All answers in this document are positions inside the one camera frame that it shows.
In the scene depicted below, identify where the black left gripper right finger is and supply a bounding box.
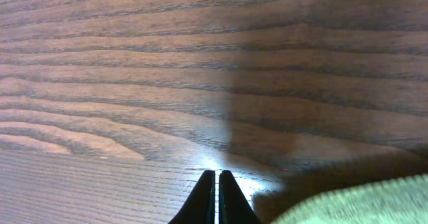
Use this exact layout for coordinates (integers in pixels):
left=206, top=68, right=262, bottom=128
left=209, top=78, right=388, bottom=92
left=219, top=170, right=261, bottom=224

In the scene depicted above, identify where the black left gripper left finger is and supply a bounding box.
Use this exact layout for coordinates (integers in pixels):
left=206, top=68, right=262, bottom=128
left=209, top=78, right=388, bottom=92
left=169, top=170, right=215, bottom=224

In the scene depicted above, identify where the light green cloth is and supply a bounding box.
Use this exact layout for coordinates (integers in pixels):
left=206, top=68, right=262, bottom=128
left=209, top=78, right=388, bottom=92
left=274, top=174, right=427, bottom=224

